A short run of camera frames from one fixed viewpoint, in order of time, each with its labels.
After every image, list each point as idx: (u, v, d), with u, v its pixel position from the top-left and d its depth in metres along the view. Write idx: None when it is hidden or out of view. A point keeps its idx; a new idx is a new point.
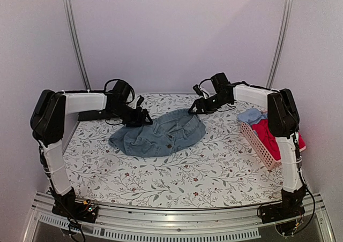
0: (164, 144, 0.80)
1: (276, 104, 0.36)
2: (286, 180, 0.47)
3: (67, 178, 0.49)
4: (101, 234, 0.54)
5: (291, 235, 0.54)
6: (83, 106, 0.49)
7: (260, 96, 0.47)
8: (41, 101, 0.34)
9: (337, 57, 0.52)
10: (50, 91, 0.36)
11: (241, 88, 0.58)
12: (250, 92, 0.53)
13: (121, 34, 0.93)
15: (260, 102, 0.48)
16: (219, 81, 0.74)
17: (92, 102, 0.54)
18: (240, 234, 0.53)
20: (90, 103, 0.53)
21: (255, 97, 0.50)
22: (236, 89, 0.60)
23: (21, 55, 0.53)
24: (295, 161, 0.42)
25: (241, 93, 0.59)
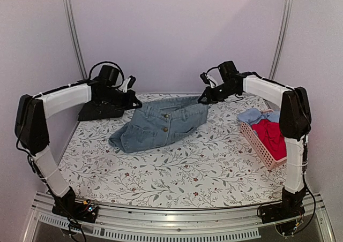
0: (159, 129, 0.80)
1: (292, 106, 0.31)
2: (289, 181, 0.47)
3: (65, 179, 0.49)
4: (101, 234, 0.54)
5: (291, 235, 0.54)
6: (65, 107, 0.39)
7: (270, 92, 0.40)
8: (20, 110, 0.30)
9: (338, 57, 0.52)
10: (29, 96, 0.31)
11: (253, 80, 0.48)
12: (259, 87, 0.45)
13: (121, 34, 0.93)
15: (272, 99, 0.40)
16: (227, 70, 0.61)
17: (74, 99, 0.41)
18: (240, 234, 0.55)
20: (72, 100, 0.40)
21: (266, 93, 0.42)
22: (247, 81, 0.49)
23: (21, 55, 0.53)
24: (301, 164, 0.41)
25: (253, 86, 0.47)
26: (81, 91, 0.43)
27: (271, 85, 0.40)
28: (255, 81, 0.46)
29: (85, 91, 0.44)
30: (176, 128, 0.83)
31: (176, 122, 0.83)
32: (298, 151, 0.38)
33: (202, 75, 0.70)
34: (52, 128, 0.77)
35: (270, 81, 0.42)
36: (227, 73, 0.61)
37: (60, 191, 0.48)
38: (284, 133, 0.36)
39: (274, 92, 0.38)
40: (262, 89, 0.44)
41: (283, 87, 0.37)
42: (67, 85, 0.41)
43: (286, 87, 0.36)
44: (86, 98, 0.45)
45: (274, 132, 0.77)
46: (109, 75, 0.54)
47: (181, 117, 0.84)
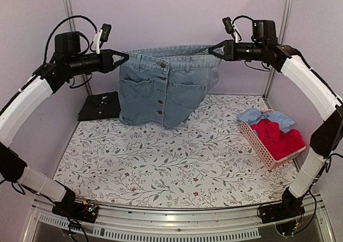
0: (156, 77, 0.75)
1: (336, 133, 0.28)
2: (296, 187, 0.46)
3: (59, 186, 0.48)
4: (101, 234, 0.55)
5: (291, 235, 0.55)
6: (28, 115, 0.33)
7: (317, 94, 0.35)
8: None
9: (339, 57, 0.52)
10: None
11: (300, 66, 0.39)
12: (305, 80, 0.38)
13: (121, 34, 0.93)
15: (313, 99, 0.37)
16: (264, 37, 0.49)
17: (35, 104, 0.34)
18: (240, 234, 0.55)
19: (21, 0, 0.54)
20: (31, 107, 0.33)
21: (310, 90, 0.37)
22: (291, 64, 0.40)
23: (20, 54, 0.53)
24: (313, 176, 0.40)
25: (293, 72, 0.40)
26: (38, 89, 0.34)
27: (320, 87, 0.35)
28: (301, 69, 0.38)
29: (43, 85, 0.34)
30: (177, 93, 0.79)
31: (175, 90, 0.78)
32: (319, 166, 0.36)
33: (225, 44, 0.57)
34: (52, 127, 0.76)
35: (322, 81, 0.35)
36: (265, 35, 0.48)
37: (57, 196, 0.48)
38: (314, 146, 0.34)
39: (321, 96, 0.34)
40: (305, 83, 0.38)
41: (334, 98, 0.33)
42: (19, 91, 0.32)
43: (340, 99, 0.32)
44: (48, 92, 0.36)
45: (274, 132, 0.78)
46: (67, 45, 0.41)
47: (183, 78, 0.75)
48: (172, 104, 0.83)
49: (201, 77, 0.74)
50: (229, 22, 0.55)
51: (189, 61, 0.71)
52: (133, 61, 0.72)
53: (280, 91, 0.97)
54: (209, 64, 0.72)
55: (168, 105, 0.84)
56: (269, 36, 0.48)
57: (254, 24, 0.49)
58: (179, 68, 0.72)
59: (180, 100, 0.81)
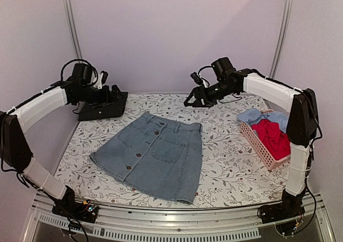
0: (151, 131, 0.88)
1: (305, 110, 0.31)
2: (292, 185, 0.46)
3: (59, 183, 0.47)
4: (101, 234, 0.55)
5: (291, 235, 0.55)
6: (40, 114, 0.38)
7: (277, 97, 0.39)
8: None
9: (338, 55, 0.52)
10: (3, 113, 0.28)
11: (255, 79, 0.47)
12: (261, 87, 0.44)
13: (121, 36, 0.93)
15: (278, 103, 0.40)
16: (223, 67, 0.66)
17: (49, 105, 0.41)
18: (240, 234, 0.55)
19: (21, 0, 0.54)
20: (47, 106, 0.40)
21: (273, 95, 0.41)
22: (248, 80, 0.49)
23: (21, 54, 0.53)
24: (305, 169, 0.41)
25: (254, 90, 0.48)
26: (55, 98, 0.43)
27: (280, 86, 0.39)
28: (256, 81, 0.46)
29: (59, 95, 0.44)
30: (159, 149, 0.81)
31: (161, 142, 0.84)
32: (304, 156, 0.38)
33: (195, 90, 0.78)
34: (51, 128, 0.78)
35: (276, 84, 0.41)
36: (224, 70, 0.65)
37: (58, 194, 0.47)
38: (291, 137, 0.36)
39: (281, 95, 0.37)
40: (267, 90, 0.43)
41: (290, 90, 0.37)
42: (40, 92, 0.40)
43: (295, 90, 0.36)
44: (62, 101, 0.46)
45: (274, 132, 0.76)
46: (82, 73, 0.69)
47: (166, 134, 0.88)
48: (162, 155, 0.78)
49: (186, 137, 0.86)
50: (194, 75, 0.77)
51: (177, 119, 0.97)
52: (147, 116, 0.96)
53: None
54: (194, 128, 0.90)
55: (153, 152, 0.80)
56: (226, 69, 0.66)
57: (214, 65, 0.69)
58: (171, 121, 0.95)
59: (159, 154, 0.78)
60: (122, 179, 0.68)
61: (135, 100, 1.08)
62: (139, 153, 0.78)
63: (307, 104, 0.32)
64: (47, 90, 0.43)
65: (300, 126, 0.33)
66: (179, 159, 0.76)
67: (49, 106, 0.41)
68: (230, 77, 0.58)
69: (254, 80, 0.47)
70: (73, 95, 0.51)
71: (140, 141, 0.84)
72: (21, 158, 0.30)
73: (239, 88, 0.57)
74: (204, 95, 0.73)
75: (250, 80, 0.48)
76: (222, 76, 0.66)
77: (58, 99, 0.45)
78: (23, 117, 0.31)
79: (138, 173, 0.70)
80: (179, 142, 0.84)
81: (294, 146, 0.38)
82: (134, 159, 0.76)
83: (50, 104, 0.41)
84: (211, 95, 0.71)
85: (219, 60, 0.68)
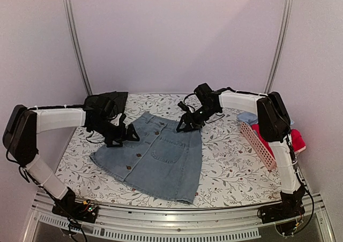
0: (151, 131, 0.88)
1: (268, 110, 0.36)
2: (283, 182, 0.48)
3: (61, 183, 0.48)
4: (101, 234, 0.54)
5: (291, 235, 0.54)
6: (57, 125, 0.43)
7: (245, 104, 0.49)
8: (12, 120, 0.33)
9: (337, 56, 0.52)
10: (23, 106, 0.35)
11: (228, 94, 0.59)
12: (235, 100, 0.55)
13: (121, 36, 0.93)
15: (247, 108, 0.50)
16: (202, 91, 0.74)
17: (67, 120, 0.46)
18: (240, 234, 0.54)
19: (21, 0, 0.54)
20: (65, 121, 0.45)
21: (241, 104, 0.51)
22: (222, 96, 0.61)
23: (21, 54, 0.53)
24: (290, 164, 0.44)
25: (229, 103, 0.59)
26: (76, 115, 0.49)
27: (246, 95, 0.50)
28: (230, 96, 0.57)
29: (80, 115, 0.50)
30: (159, 148, 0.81)
31: (161, 143, 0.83)
32: (284, 152, 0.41)
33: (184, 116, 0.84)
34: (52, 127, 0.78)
35: (244, 94, 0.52)
36: (204, 94, 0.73)
37: (57, 194, 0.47)
38: (265, 136, 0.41)
39: (248, 101, 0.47)
40: (238, 100, 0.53)
41: (255, 96, 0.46)
42: (64, 107, 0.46)
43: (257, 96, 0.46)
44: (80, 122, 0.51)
45: None
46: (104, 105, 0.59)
47: (166, 134, 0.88)
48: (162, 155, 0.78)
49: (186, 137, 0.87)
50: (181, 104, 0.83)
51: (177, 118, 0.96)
52: (147, 116, 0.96)
53: (280, 91, 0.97)
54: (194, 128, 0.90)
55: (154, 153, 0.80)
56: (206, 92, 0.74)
57: (195, 91, 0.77)
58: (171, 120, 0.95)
59: (159, 154, 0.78)
60: (122, 179, 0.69)
61: (135, 100, 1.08)
62: (139, 152, 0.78)
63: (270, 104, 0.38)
64: (72, 107, 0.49)
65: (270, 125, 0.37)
66: (179, 159, 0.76)
67: (68, 120, 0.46)
68: (208, 98, 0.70)
69: (226, 95, 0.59)
70: (91, 121, 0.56)
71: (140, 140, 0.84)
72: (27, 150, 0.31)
73: (216, 106, 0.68)
74: (191, 118, 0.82)
75: (223, 96, 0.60)
76: (203, 99, 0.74)
77: (79, 119, 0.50)
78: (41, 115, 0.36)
79: (138, 174, 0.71)
80: (179, 142, 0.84)
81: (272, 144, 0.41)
82: (133, 159, 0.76)
83: (68, 121, 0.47)
84: (199, 118, 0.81)
85: (200, 87, 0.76)
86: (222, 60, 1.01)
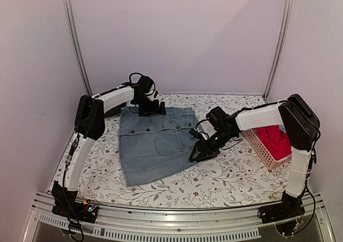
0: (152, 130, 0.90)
1: (294, 112, 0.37)
2: (292, 186, 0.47)
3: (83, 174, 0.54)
4: (101, 234, 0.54)
5: (291, 235, 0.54)
6: (114, 103, 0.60)
7: (268, 116, 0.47)
8: (82, 107, 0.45)
9: (337, 56, 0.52)
10: (88, 97, 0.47)
11: (244, 114, 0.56)
12: (253, 119, 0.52)
13: (122, 36, 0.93)
15: (274, 121, 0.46)
16: (217, 116, 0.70)
17: (121, 98, 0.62)
18: (240, 234, 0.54)
19: (21, 0, 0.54)
20: (120, 98, 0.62)
21: (264, 117, 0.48)
22: (239, 117, 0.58)
23: (20, 54, 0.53)
24: (306, 172, 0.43)
25: (246, 122, 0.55)
26: (126, 94, 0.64)
27: (266, 107, 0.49)
28: (246, 114, 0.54)
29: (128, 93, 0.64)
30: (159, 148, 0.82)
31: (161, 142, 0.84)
32: (304, 159, 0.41)
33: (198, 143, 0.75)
34: (53, 127, 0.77)
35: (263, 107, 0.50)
36: (220, 120, 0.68)
37: (69, 183, 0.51)
38: (295, 143, 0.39)
39: (271, 112, 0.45)
40: (259, 119, 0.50)
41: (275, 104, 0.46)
42: (117, 89, 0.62)
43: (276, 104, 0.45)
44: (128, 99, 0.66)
45: (274, 132, 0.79)
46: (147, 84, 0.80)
47: (166, 134, 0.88)
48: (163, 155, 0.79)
49: (186, 137, 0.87)
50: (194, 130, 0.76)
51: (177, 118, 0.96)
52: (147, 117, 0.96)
53: (280, 91, 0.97)
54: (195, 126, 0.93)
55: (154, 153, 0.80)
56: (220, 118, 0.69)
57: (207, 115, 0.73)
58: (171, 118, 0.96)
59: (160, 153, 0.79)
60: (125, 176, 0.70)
61: None
62: (148, 128, 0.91)
63: (295, 107, 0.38)
64: (123, 88, 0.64)
65: (298, 128, 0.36)
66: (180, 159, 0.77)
67: (120, 99, 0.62)
68: (223, 122, 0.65)
69: (244, 115, 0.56)
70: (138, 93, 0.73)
71: (141, 140, 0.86)
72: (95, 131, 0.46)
73: (236, 130, 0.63)
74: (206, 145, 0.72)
75: (240, 117, 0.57)
76: (218, 125, 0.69)
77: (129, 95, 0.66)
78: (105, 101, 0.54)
79: (139, 173, 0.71)
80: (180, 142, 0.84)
81: (297, 150, 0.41)
82: (142, 132, 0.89)
83: (122, 98, 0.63)
84: (214, 145, 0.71)
85: (212, 111, 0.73)
86: (222, 60, 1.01)
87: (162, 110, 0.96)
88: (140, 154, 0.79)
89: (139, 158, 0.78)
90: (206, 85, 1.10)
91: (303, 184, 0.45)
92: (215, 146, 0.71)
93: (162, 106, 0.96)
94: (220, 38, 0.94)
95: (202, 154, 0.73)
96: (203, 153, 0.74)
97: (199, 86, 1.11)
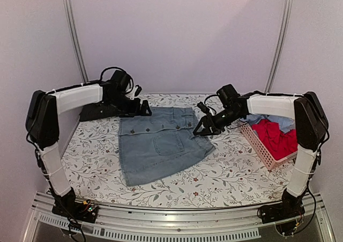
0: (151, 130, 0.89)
1: (308, 111, 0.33)
2: (294, 186, 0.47)
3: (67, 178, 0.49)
4: (101, 234, 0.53)
5: (291, 235, 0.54)
6: (75, 103, 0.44)
7: (282, 107, 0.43)
8: (32, 106, 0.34)
9: (337, 56, 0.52)
10: (41, 92, 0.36)
11: (257, 97, 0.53)
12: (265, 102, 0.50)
13: (121, 36, 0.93)
15: (285, 113, 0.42)
16: (228, 95, 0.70)
17: (86, 97, 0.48)
18: (240, 234, 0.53)
19: (21, 0, 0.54)
20: (83, 98, 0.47)
21: (277, 107, 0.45)
22: (251, 100, 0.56)
23: (20, 55, 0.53)
24: (309, 172, 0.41)
25: (259, 105, 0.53)
26: (91, 92, 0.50)
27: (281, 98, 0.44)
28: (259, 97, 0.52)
29: (95, 92, 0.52)
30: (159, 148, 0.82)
31: (160, 142, 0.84)
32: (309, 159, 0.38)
33: (204, 119, 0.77)
34: None
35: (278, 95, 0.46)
36: (229, 99, 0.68)
37: (59, 190, 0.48)
38: (302, 142, 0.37)
39: (285, 104, 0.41)
40: (271, 103, 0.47)
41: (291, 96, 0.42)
42: (80, 85, 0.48)
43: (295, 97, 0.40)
44: (95, 98, 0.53)
45: (274, 132, 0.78)
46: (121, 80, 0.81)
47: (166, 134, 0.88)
48: (162, 156, 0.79)
49: (186, 137, 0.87)
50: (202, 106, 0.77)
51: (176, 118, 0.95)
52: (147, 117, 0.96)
53: (280, 91, 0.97)
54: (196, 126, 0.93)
55: (154, 153, 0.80)
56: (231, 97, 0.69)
57: (218, 92, 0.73)
58: (171, 117, 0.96)
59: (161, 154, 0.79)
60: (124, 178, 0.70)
61: None
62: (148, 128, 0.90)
63: (310, 105, 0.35)
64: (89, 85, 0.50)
65: (308, 127, 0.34)
66: (180, 159, 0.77)
67: (84, 98, 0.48)
68: (234, 101, 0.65)
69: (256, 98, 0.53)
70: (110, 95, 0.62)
71: (141, 140, 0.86)
72: (50, 137, 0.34)
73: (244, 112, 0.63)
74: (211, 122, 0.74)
75: (252, 100, 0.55)
76: (228, 103, 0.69)
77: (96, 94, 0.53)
78: (60, 98, 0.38)
79: (138, 174, 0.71)
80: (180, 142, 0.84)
81: (303, 149, 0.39)
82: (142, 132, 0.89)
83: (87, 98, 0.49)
84: (220, 123, 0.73)
85: (223, 88, 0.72)
86: (222, 60, 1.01)
87: (144, 110, 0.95)
88: (140, 154, 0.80)
89: (139, 158, 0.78)
90: (206, 85, 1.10)
91: (305, 184, 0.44)
92: (222, 125, 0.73)
93: (144, 107, 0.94)
94: (219, 38, 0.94)
95: (208, 130, 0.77)
96: (208, 129, 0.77)
97: (199, 86, 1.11)
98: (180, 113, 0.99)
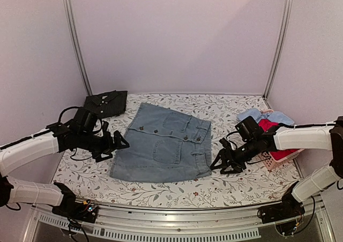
0: (151, 131, 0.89)
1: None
2: (299, 192, 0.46)
3: (53, 193, 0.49)
4: (101, 234, 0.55)
5: (291, 235, 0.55)
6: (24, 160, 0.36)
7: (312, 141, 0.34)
8: None
9: (337, 56, 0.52)
10: None
11: (285, 132, 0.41)
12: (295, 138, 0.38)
13: (122, 36, 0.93)
15: (321, 146, 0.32)
16: (249, 130, 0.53)
17: (39, 150, 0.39)
18: (240, 234, 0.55)
19: (22, 1, 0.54)
20: (38, 151, 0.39)
21: (308, 139, 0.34)
22: (278, 136, 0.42)
23: (20, 55, 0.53)
24: (320, 188, 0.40)
25: (288, 142, 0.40)
26: (48, 144, 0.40)
27: (312, 128, 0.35)
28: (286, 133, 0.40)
29: (52, 142, 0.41)
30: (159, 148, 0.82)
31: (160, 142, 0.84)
32: (325, 175, 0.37)
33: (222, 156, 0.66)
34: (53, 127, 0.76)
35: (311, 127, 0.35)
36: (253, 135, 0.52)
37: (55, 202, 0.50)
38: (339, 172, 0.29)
39: (319, 136, 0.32)
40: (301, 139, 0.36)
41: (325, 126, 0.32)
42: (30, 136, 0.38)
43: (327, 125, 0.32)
44: (53, 149, 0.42)
45: None
46: (83, 120, 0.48)
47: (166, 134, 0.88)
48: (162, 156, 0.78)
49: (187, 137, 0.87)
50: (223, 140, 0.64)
51: (176, 118, 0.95)
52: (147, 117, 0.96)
53: (280, 91, 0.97)
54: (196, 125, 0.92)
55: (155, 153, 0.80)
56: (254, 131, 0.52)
57: (238, 127, 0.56)
58: (184, 126, 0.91)
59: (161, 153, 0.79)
60: (124, 179, 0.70)
61: (135, 100, 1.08)
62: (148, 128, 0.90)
63: None
64: (39, 136, 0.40)
65: None
66: (180, 159, 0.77)
67: (37, 152, 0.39)
68: (259, 139, 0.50)
69: (284, 134, 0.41)
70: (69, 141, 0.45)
71: (141, 140, 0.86)
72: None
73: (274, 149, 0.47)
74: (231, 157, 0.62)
75: (279, 134, 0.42)
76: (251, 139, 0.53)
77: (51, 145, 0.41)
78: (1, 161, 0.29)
79: (138, 174, 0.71)
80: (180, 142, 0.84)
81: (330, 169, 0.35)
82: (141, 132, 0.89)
83: (39, 151, 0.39)
84: (241, 157, 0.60)
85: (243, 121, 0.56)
86: (222, 60, 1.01)
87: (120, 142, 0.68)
88: (140, 154, 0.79)
89: (139, 158, 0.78)
90: (206, 85, 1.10)
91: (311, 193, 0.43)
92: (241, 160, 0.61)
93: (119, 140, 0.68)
94: (219, 37, 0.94)
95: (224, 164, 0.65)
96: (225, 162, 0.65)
97: (199, 86, 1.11)
98: (195, 125, 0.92)
